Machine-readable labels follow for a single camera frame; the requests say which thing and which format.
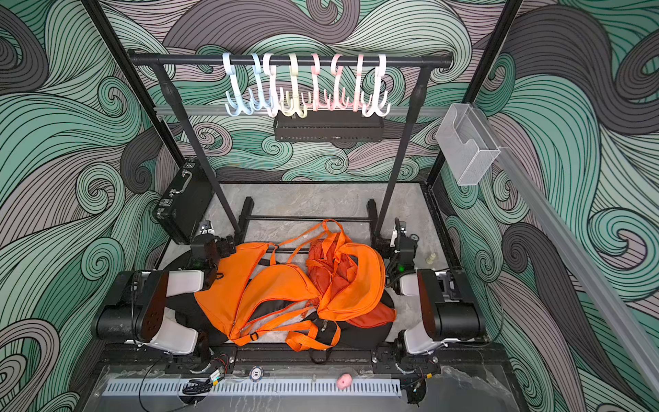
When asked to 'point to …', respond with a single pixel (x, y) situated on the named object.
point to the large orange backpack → (243, 306)
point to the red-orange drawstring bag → (328, 273)
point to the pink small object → (344, 381)
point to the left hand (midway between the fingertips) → (216, 236)
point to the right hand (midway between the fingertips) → (392, 236)
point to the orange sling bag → (358, 289)
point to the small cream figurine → (430, 259)
